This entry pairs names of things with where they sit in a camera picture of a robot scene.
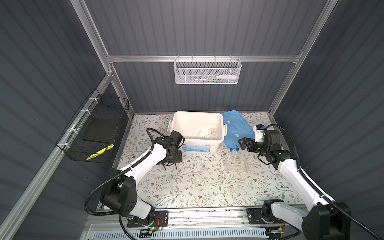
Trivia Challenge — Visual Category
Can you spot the black wire ring stand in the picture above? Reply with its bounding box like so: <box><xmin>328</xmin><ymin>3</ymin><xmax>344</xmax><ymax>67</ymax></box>
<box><xmin>160</xmin><ymin>161</ymin><xmax>178</xmax><ymax>170</ymax></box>

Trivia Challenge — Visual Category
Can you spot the white plastic storage box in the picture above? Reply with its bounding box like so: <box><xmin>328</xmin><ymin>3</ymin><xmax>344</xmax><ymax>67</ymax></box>
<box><xmin>167</xmin><ymin>111</ymin><xmax>227</xmax><ymax>153</ymax></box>

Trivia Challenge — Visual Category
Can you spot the blue plastic box lid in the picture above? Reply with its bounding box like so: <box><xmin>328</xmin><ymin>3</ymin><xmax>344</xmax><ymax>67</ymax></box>
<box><xmin>222</xmin><ymin>110</ymin><xmax>255</xmax><ymax>149</ymax></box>

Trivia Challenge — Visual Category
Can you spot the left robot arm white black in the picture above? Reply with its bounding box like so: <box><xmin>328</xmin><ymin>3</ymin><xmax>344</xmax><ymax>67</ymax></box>
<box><xmin>84</xmin><ymin>128</ymin><xmax>185</xmax><ymax>225</ymax></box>

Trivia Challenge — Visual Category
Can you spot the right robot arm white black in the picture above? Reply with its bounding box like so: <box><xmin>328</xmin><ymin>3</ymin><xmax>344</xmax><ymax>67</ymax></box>
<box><xmin>238</xmin><ymin>124</ymin><xmax>381</xmax><ymax>240</ymax></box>

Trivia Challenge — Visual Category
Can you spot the clear plastic tube rack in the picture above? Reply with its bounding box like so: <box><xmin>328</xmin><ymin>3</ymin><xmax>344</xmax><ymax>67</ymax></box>
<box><xmin>224</xmin><ymin>150</ymin><xmax>250</xmax><ymax>174</ymax></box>

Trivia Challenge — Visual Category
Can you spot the yellow black striped tape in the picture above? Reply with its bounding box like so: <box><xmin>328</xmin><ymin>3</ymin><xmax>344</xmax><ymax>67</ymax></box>
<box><xmin>86</xmin><ymin>144</ymin><xmax>114</xmax><ymax>161</ymax></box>

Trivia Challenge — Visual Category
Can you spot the black foam pad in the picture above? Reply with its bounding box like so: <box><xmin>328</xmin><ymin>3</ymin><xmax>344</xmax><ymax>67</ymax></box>
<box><xmin>83</xmin><ymin>119</ymin><xmax>118</xmax><ymax>144</ymax></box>

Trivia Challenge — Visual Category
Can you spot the white bottle in basket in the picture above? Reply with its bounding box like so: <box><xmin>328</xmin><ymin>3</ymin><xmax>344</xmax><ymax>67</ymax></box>
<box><xmin>216</xmin><ymin>75</ymin><xmax>238</xmax><ymax>81</ymax></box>

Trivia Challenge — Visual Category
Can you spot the white wire mesh basket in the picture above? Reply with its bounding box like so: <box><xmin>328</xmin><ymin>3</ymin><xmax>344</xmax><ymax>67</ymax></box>
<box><xmin>173</xmin><ymin>58</ymin><xmax>242</xmax><ymax>85</ymax></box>

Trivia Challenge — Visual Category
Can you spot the black wire wall basket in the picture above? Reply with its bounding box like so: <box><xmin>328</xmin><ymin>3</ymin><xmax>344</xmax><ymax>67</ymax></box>
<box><xmin>56</xmin><ymin>91</ymin><xmax>130</xmax><ymax>164</ymax></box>

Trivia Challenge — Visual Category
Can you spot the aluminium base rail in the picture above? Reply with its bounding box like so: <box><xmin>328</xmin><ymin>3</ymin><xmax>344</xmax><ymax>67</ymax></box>
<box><xmin>80</xmin><ymin>206</ymin><xmax>305</xmax><ymax>240</ymax></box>

